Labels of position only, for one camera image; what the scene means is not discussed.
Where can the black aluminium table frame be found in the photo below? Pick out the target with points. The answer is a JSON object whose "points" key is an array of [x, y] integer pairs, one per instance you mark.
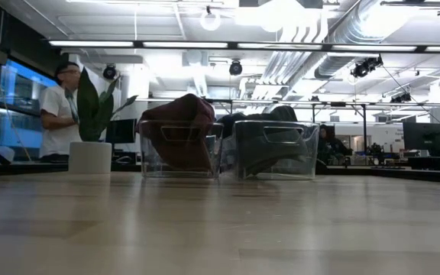
{"points": [[395, 173]]}

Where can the person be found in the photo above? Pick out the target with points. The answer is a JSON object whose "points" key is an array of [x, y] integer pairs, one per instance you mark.
{"points": [[55, 114], [332, 147]]}

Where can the large black monitor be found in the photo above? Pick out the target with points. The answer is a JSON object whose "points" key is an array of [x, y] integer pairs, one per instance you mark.
{"points": [[422, 139]]}

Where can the silver ventilation duct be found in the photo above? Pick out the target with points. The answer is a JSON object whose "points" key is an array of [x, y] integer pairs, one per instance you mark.
{"points": [[342, 57]]}

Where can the distant black metal rack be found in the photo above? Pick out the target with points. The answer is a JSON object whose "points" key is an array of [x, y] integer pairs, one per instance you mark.
{"points": [[364, 126]]}

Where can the blue glass window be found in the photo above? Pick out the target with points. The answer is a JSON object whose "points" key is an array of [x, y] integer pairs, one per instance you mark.
{"points": [[29, 88]]}

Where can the snake plant in white pot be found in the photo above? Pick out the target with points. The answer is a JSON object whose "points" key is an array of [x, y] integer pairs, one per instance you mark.
{"points": [[90, 156]]}

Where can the long ceiling light bar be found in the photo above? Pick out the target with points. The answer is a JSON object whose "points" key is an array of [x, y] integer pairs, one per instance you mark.
{"points": [[90, 43]]}

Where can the black ceiling camera cluster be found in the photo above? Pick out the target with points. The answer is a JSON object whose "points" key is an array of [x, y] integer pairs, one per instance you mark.
{"points": [[365, 66], [401, 98]]}

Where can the clear plastic bin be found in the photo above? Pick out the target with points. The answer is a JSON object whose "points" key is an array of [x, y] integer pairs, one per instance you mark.
{"points": [[147, 168], [311, 168]]}

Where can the small black monitor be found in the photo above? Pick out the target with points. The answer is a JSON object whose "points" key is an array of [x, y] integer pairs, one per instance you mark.
{"points": [[122, 130]]}

